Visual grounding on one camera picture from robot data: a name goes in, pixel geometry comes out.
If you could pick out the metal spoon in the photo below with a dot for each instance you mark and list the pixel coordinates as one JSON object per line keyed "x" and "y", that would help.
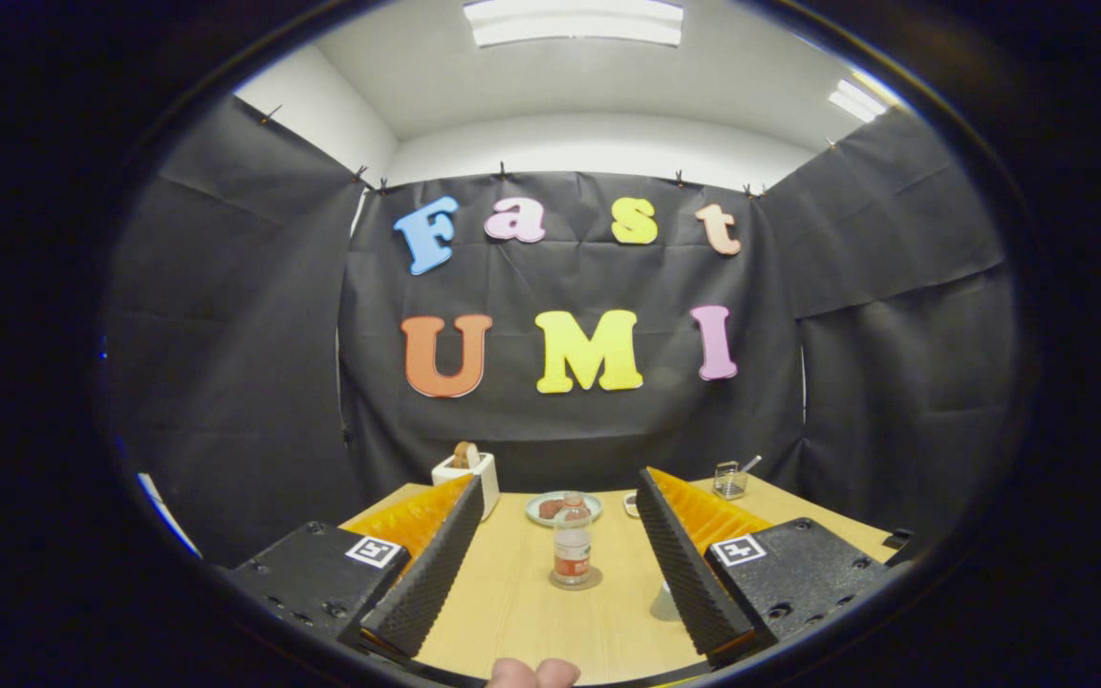
{"x": 751, "y": 464}

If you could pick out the wooden table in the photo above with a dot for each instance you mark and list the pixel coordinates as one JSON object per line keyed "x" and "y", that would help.
{"x": 512, "y": 612}

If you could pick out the small ceiling light panel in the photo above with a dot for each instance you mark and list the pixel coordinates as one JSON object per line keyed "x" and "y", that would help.
{"x": 856, "y": 100}

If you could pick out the small white dish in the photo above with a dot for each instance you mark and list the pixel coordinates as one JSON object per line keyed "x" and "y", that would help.
{"x": 631, "y": 505}

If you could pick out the brown bread slice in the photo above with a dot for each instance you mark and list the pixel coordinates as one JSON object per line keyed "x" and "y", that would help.
{"x": 465, "y": 455}

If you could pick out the pale green plate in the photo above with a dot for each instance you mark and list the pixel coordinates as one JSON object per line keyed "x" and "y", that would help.
{"x": 531, "y": 509}

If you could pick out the clear plastic juice bottle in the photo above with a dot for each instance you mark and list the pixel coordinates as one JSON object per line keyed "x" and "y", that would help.
{"x": 572, "y": 554}

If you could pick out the white toaster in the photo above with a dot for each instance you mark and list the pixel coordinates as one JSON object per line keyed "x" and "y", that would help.
{"x": 489, "y": 487}

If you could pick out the round brown coaster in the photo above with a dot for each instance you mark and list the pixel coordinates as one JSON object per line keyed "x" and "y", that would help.
{"x": 596, "y": 578}

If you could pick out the black backdrop cloth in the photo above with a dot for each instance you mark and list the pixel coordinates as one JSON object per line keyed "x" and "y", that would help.
{"x": 531, "y": 430}

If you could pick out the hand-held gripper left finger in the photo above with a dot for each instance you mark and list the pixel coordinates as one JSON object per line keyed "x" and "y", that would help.
{"x": 434, "y": 573}

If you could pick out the black table clamp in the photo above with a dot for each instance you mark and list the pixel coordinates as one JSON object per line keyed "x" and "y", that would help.
{"x": 896, "y": 539}

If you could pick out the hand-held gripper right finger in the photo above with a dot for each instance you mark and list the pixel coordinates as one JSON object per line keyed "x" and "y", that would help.
{"x": 689, "y": 573}

